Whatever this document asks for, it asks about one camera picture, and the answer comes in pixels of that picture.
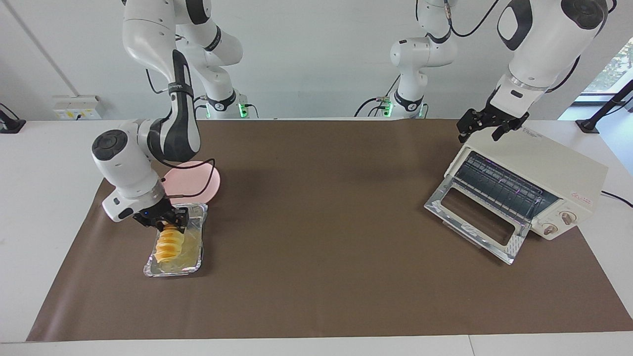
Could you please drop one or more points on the tall black clamp stand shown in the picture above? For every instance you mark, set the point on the tall black clamp stand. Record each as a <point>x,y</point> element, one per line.
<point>606,106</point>

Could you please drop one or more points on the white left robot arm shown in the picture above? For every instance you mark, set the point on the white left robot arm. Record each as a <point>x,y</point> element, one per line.
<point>544,44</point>

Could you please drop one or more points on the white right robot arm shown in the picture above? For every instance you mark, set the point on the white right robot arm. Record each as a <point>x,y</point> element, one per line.
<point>128,168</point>

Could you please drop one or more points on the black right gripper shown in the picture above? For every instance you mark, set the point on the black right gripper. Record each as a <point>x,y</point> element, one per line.
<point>156,215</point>

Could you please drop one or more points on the oven control knob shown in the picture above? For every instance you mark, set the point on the oven control knob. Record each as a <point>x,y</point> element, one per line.
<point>549,229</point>
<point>568,218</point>

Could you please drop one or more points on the pink round plate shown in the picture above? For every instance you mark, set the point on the pink round plate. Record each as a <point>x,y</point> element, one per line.
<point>193,180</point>

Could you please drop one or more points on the small black clamp stand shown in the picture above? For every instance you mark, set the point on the small black clamp stand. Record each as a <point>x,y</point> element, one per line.
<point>10,126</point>

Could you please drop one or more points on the glass oven door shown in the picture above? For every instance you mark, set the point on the glass oven door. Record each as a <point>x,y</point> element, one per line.
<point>514,242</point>

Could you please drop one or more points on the brown table mat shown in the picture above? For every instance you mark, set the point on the brown table mat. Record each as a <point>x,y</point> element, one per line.
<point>316,277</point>

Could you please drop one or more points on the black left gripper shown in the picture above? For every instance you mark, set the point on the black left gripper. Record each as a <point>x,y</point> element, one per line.
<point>499,114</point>

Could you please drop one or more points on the metal oven rack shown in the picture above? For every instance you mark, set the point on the metal oven rack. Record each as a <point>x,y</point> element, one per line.
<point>499,185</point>

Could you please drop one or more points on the golden spiral bread roll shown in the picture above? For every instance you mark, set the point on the golden spiral bread roll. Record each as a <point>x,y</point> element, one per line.
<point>169,247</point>

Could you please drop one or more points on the white wall socket box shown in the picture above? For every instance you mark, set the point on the white wall socket box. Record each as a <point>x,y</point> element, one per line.
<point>76,108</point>

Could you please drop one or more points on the aluminium foil tray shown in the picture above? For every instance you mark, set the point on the aluminium foil tray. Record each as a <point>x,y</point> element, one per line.
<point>193,247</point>

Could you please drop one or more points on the cream toaster oven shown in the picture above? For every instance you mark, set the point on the cream toaster oven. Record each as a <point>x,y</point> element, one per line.
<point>554,168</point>

